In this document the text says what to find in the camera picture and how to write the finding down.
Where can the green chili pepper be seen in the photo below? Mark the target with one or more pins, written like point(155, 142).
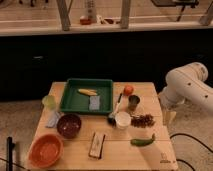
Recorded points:
point(142, 142)

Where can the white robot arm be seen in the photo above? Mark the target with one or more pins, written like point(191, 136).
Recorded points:
point(185, 83)

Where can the dark purple bowl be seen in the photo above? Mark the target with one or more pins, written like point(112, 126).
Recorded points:
point(69, 126)

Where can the orange bowl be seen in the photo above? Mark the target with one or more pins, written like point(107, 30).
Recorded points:
point(46, 151)

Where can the grey sponge in tray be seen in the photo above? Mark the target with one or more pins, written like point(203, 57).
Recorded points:
point(94, 103)

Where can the orange tomato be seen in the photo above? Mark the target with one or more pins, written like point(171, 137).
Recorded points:
point(128, 90)

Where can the white cup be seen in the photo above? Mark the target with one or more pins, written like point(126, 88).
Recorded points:
point(123, 120)

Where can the green plastic tray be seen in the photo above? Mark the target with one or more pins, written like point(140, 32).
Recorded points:
point(73, 101)

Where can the wooden block brush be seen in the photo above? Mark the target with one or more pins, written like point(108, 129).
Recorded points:
point(96, 147)

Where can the light green cup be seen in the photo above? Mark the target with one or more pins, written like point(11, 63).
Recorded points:
point(49, 102)

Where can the red object on shelf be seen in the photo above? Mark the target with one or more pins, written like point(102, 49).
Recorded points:
point(85, 21)

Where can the black-handled spoon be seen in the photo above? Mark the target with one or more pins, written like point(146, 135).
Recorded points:
point(111, 116)

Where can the black stand post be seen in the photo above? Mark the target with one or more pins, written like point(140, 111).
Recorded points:
point(10, 147)

